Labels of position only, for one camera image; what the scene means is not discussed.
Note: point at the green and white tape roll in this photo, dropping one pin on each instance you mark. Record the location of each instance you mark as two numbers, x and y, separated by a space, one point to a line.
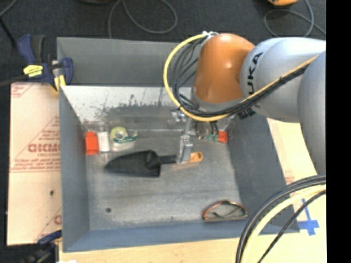
120 136

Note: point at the brown cardboard board, red print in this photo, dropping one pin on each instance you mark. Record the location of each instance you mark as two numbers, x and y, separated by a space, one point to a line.
33 147

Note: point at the small orange block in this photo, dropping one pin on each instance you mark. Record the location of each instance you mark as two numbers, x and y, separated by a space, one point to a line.
222 137

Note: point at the grey metal bin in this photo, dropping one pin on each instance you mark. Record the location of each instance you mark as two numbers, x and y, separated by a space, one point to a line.
164 199

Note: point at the brown sunglasses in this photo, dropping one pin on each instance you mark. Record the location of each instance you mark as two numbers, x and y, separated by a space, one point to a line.
227 214

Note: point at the white bottle with orange cap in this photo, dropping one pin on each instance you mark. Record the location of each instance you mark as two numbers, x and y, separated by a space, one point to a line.
91 144

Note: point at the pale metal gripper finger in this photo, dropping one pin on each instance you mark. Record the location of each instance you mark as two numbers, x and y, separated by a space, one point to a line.
182 149
188 152

